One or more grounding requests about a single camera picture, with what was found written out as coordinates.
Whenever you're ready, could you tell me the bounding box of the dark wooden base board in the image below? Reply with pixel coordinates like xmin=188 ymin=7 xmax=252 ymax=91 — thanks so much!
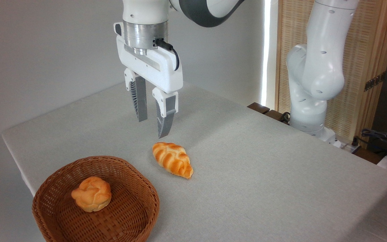
xmin=247 ymin=102 xmax=382 ymax=164

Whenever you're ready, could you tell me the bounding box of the long braided bread loaf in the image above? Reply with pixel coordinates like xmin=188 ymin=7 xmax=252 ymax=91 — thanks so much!
xmin=152 ymin=142 xmax=194 ymax=179

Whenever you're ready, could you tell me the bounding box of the grey tablecloth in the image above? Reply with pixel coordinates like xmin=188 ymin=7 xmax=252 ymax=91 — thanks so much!
xmin=1 ymin=81 xmax=387 ymax=242

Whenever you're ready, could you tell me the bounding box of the round orange bread roll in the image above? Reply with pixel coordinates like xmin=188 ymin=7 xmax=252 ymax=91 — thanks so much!
xmin=71 ymin=176 xmax=112 ymax=212

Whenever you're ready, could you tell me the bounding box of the white power strip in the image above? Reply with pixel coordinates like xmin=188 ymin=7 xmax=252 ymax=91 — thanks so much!
xmin=339 ymin=140 xmax=362 ymax=154

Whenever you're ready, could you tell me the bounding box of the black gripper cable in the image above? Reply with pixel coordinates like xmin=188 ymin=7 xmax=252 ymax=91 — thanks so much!
xmin=154 ymin=38 xmax=180 ymax=71

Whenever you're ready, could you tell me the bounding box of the black cable bundle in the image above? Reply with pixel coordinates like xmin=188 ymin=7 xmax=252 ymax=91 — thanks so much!
xmin=361 ymin=128 xmax=387 ymax=158

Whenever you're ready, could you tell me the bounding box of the brown wicker basket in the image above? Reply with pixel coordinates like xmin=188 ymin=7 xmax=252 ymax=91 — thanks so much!
xmin=32 ymin=156 xmax=160 ymax=242

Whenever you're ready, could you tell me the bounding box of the wooden bamboo folding screen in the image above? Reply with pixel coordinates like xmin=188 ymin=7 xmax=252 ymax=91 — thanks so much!
xmin=275 ymin=0 xmax=387 ymax=148

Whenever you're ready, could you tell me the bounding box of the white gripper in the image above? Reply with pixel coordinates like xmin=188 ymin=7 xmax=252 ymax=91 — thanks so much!
xmin=114 ymin=22 xmax=183 ymax=139

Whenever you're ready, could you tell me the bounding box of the black metal screen hinge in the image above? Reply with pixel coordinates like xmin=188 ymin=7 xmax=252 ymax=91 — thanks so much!
xmin=364 ymin=72 xmax=386 ymax=92

